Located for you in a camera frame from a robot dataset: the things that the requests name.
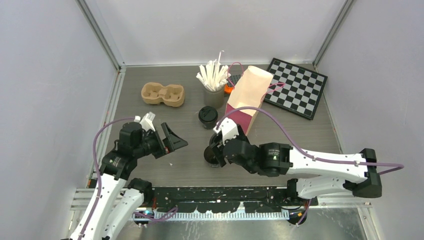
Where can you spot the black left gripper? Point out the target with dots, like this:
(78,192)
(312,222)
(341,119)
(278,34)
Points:
(172,142)

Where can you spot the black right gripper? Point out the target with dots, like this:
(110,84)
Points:
(217,147)

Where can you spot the black plastic cup lid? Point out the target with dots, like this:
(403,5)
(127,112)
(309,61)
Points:
(207,114)

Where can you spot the brown cardboard cup carrier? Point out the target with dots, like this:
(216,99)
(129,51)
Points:
(172,95)

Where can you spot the pink paper gift bag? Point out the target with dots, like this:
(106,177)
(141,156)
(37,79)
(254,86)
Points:
(249,91)

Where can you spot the black paper coffee cup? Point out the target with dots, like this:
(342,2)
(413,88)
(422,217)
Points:
(208,122)

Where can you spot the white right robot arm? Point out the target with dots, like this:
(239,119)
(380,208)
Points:
(331,173)

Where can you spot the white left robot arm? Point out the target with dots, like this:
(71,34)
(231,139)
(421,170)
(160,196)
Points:
(115,197)

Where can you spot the grey straw holder cup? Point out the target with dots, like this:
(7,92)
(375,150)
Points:
(214,99)

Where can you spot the orange black small device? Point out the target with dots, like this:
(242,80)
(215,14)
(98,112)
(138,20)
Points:
(229,87)

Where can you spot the black white chessboard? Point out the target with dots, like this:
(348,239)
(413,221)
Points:
(295,88)

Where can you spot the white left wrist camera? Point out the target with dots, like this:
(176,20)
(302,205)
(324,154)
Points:
(146,121)

